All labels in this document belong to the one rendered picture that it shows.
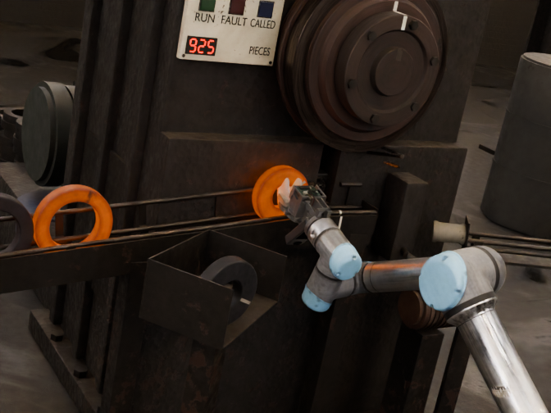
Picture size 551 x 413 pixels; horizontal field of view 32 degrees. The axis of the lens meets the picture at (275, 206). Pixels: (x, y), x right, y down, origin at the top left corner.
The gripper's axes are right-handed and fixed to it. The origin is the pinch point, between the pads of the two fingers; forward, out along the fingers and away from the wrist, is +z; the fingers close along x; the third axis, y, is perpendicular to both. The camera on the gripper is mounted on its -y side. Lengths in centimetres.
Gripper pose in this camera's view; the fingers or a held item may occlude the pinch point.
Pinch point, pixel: (282, 188)
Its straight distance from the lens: 250.8
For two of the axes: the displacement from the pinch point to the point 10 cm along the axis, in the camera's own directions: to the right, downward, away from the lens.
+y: 2.9, -8.1, -5.2
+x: -8.6, 0.2, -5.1
